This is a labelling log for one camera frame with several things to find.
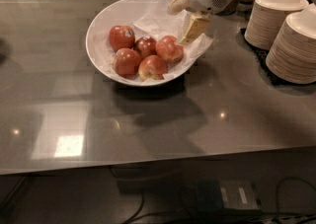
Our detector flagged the red apple right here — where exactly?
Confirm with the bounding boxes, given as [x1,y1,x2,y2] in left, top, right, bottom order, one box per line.
[156,36,184,64]

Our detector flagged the red apple centre back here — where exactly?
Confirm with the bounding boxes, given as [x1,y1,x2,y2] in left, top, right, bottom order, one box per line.
[133,36,156,58]

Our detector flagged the white ceramic bowl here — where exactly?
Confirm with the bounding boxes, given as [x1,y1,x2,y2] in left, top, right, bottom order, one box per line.
[85,0,202,88]

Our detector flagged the yellowish red apple front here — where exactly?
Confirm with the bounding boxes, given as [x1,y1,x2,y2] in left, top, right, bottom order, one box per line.
[138,55,168,81]

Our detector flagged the red apple top left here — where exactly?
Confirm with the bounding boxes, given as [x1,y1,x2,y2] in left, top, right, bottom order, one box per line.
[109,26,135,51]

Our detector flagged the red apple front left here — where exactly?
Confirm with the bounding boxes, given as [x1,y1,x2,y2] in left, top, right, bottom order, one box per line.
[114,48,142,77]

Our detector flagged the white crumpled paper liner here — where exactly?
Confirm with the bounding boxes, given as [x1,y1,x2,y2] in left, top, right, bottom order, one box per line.
[92,0,214,84]

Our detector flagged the back stack of paper plates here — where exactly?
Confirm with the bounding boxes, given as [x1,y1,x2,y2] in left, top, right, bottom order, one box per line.
[246,2,301,50]

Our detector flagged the stack of paper plates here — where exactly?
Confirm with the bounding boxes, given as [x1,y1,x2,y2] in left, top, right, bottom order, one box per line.
[246,2,301,50]
[266,3,316,84]

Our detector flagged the black tray mat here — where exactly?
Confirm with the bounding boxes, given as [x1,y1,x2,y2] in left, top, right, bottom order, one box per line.
[240,28,316,86]

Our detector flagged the front stack of paper plates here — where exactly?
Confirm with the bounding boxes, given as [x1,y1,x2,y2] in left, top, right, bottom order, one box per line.
[266,3,316,84]

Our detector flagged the blue grey box under table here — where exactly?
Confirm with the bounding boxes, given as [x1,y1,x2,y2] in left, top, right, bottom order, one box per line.
[196,180,262,214]

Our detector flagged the black cable left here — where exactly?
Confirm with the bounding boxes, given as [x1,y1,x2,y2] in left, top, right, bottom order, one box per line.
[110,167,146,224]

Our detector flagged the black cable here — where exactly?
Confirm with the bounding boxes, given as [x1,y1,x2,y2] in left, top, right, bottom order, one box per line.
[110,167,146,224]
[164,177,316,224]

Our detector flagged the black cable right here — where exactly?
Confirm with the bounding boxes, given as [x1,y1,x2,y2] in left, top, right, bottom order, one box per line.
[164,177,316,224]

